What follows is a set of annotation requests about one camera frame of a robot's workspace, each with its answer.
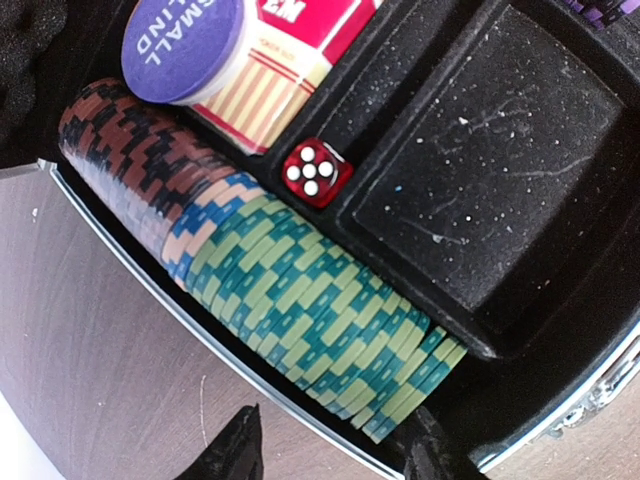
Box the red die in case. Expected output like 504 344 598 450
281 138 355 209

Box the right poker chip row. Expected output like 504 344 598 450
564 0 639 29

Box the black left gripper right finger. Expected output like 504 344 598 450
404 406 487 480

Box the purple small blind button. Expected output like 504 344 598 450
121 0 258 105

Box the poker chip row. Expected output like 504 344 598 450
564 0 639 29
58 78 466 442

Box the aluminium poker chip case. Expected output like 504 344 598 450
1 1 639 479

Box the red playing card box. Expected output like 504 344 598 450
192 0 381 155

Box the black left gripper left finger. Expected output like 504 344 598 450
182 404 264 480

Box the left poker chip row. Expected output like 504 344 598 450
58 78 466 442

